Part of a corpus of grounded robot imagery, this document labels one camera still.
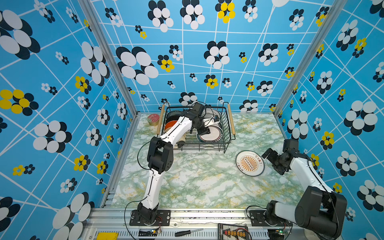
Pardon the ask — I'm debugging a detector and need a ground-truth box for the black wire dish rack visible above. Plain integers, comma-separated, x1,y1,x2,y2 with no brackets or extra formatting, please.
151,102,236,152

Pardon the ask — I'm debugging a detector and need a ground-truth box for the white plate red ring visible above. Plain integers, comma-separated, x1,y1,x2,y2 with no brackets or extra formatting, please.
196,124,224,143

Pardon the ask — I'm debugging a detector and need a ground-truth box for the white plate orange sunburst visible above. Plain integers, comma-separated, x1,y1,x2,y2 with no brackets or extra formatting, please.
236,151,265,177

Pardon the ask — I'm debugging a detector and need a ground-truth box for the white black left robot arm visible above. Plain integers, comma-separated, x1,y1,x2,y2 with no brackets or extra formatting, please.
137,103,209,224

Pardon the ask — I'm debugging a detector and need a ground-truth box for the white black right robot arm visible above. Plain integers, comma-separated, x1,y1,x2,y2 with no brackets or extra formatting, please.
262,139,348,240

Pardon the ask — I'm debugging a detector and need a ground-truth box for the white plate green rim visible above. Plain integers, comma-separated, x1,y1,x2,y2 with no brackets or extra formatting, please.
205,108,221,119

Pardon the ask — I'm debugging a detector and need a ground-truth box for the red tape roll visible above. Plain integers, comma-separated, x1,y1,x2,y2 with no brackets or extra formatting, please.
147,114,160,126

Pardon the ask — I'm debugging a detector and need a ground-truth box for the black terminal board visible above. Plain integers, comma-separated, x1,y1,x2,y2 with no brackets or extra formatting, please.
218,224,251,240

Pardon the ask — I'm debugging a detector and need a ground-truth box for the yellow box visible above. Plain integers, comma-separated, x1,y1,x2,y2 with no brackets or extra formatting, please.
96,232,119,240

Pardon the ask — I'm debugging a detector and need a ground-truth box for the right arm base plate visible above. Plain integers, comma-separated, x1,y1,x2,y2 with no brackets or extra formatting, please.
248,210,290,228

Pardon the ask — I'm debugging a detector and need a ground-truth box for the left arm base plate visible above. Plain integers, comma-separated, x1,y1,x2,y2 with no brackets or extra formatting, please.
129,210,171,227

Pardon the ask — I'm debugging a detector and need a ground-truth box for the black handled screwdriver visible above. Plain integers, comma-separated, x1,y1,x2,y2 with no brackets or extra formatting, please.
175,229,203,237

